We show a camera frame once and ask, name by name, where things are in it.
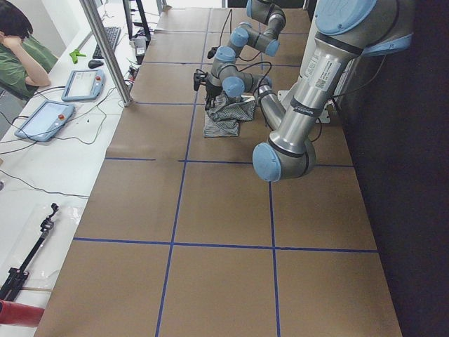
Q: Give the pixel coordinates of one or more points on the navy white striped polo shirt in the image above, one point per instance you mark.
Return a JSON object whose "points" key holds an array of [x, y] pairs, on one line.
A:
{"points": [[223, 118]]}

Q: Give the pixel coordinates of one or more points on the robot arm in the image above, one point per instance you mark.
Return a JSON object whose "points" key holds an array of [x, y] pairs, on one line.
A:
{"points": [[345, 30], [265, 12]]}

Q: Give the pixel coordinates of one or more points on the black computer mouse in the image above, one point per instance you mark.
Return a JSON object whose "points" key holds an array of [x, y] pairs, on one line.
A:
{"points": [[94, 63]]}

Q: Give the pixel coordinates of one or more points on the far teach pendant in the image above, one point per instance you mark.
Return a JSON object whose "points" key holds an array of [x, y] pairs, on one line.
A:
{"points": [[83, 85]]}

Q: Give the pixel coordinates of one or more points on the teach pendant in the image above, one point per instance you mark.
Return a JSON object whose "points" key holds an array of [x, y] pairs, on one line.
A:
{"points": [[45, 121], [83, 85]]}

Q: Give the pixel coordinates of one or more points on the green plastic clamp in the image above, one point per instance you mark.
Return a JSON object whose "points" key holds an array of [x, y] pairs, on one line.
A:
{"points": [[75, 55]]}

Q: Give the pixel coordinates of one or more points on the near teach pendant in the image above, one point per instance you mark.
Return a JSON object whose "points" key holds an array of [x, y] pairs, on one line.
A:
{"points": [[45, 121]]}

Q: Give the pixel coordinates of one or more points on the seated person green shirt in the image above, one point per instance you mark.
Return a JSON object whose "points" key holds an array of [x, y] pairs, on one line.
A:
{"points": [[25, 62]]}

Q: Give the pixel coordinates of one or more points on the black tripod stick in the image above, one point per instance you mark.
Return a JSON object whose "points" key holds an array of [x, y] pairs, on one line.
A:
{"points": [[17, 276]]}

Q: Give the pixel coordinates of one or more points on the red cylinder object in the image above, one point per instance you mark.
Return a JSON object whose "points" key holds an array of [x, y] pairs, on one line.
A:
{"points": [[18, 314]]}

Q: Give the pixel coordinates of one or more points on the aluminium frame post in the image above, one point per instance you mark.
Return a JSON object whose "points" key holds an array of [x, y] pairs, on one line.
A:
{"points": [[98, 31]]}

